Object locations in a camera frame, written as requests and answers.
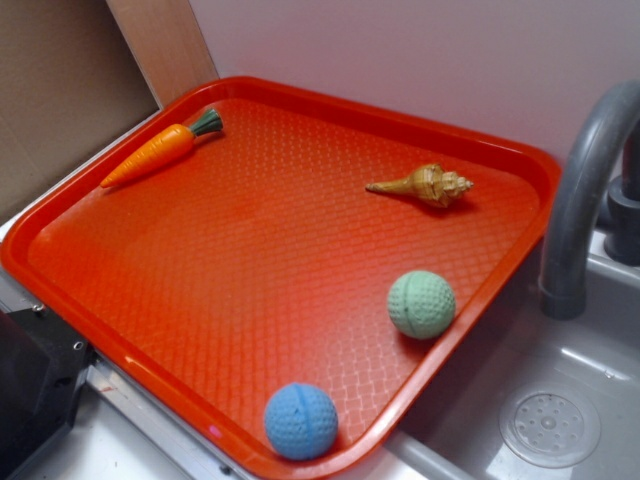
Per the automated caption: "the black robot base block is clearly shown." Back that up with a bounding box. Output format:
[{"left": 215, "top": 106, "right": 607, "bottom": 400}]
[{"left": 1, "top": 309, "right": 92, "bottom": 479}]

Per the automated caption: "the green foam golf ball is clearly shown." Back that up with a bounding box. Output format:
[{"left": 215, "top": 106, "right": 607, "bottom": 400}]
[{"left": 387, "top": 270, "right": 456, "bottom": 340}]

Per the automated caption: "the blue foam golf ball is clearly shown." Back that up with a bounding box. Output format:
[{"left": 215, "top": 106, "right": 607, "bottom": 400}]
[{"left": 264, "top": 383, "right": 339, "bottom": 461}]

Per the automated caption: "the red plastic tray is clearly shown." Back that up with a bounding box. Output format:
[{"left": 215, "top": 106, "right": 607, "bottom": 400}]
[{"left": 1, "top": 78, "right": 560, "bottom": 479}]

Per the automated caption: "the tan spiral seashell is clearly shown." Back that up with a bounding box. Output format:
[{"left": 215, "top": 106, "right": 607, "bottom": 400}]
[{"left": 365, "top": 164, "right": 474, "bottom": 208}]

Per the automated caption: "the orange toy carrot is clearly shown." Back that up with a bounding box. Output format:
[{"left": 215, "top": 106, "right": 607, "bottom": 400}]
[{"left": 100, "top": 108, "right": 223, "bottom": 189}]

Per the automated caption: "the grey curved faucet spout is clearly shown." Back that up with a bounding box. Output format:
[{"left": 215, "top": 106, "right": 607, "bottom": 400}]
[{"left": 538, "top": 80, "right": 639, "bottom": 320}]

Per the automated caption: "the light wooden board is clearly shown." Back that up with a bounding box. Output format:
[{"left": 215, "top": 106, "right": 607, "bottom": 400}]
[{"left": 107, "top": 0, "right": 219, "bottom": 108}]

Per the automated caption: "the grey toy sink basin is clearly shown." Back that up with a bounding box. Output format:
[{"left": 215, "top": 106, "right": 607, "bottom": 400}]
[{"left": 389, "top": 239, "right": 640, "bottom": 480}]

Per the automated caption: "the brown cardboard panel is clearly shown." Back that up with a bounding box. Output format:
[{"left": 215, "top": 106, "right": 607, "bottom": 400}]
[{"left": 1, "top": 1, "right": 157, "bottom": 221}]

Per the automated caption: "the dark grey faucet handle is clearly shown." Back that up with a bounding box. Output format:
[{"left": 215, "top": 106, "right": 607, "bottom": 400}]
[{"left": 604, "top": 125, "right": 639, "bottom": 267}]

